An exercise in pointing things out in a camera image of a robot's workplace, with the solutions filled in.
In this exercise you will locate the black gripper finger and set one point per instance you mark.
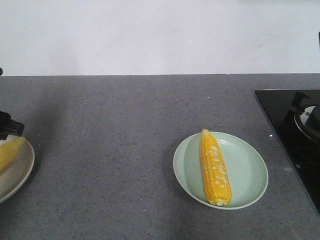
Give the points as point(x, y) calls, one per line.
point(8, 126)

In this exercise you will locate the yellow corn cob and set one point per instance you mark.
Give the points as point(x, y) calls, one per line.
point(10, 150)
point(216, 186)

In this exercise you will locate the black gas stove top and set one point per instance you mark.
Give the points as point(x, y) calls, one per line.
point(301, 155)

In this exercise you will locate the black stove burner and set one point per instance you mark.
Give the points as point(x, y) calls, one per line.
point(305, 118)

